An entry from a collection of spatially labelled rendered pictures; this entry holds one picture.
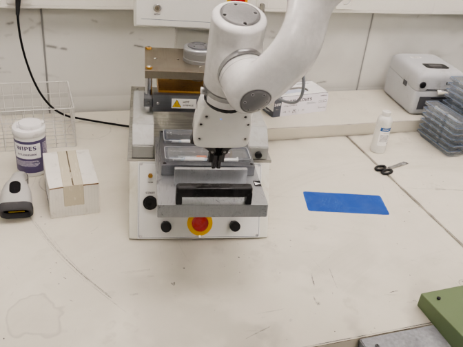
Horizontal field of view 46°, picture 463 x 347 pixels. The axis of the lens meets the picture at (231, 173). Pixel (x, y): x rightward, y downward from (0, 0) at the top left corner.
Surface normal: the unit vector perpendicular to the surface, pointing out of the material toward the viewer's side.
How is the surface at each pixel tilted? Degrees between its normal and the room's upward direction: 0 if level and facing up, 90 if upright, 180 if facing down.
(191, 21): 90
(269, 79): 98
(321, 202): 0
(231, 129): 110
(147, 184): 65
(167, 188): 0
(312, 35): 76
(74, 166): 1
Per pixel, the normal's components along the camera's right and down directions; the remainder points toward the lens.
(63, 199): 0.33, 0.48
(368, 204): 0.09, -0.86
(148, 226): 0.16, 0.10
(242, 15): 0.13, -0.64
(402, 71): -0.96, -0.05
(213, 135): 0.12, 0.75
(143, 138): 0.16, -0.33
